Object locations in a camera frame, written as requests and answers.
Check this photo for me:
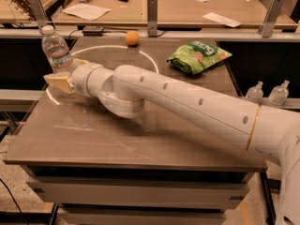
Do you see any grey metal bracket left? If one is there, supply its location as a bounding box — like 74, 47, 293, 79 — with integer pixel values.
28, 0, 49, 33

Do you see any green rice chip bag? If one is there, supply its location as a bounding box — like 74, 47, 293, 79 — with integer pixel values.
167, 40, 232, 75

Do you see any grey metal bracket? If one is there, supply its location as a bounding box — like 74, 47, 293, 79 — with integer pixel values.
28, 0, 49, 33
258, 0, 285, 38
147, 0, 158, 38

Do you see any clear sanitizer bottle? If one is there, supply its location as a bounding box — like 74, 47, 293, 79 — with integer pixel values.
245, 82, 263, 103
268, 80, 290, 106

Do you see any white paper sheet left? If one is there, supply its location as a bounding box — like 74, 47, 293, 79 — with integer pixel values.
63, 3, 111, 22

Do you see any white paper slip right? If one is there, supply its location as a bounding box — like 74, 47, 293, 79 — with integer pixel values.
203, 12, 241, 28

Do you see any clear plastic water bottle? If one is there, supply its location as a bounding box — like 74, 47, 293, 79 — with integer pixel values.
42, 25, 73, 72

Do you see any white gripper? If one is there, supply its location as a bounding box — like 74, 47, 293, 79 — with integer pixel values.
44, 58, 104, 98

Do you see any grey metal bracket middle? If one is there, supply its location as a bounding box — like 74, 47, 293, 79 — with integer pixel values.
147, 0, 158, 38

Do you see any grey metal bracket right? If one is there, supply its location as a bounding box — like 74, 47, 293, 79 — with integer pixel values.
258, 0, 285, 38

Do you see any orange ball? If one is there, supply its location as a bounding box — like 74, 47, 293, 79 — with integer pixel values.
125, 31, 140, 46

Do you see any clear sanitizer bottle left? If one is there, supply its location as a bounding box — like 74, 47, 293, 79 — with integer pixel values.
245, 82, 263, 103

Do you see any clear sanitizer bottle right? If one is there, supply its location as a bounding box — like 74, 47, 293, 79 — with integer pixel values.
268, 80, 290, 106

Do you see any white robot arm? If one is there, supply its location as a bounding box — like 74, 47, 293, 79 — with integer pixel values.
44, 60, 300, 225

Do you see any black power adapter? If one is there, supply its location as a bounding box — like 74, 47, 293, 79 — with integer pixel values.
82, 26, 103, 37

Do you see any white table drawer unit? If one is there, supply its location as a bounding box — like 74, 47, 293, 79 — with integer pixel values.
25, 166, 255, 225

